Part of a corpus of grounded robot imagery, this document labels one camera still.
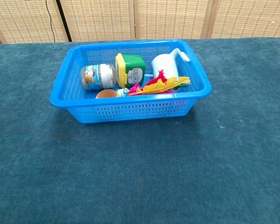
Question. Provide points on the glass jar with blue label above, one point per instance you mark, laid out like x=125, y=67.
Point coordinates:
x=95, y=78

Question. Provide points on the small terracotta cup green band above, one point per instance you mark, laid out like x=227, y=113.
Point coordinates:
x=106, y=94

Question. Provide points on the green box with yellow lid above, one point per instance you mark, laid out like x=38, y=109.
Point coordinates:
x=133, y=66

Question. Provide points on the colourful feather shuttlecock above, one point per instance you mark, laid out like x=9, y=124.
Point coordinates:
x=161, y=85

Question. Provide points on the light blue plastic mug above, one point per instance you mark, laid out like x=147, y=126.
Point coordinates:
x=165, y=64

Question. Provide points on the blue perforated plastic basket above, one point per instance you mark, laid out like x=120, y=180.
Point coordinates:
x=130, y=109

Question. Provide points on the bamboo folding screen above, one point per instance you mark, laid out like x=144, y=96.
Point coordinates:
x=102, y=21

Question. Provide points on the teal table cloth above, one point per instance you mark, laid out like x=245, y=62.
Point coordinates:
x=140, y=168

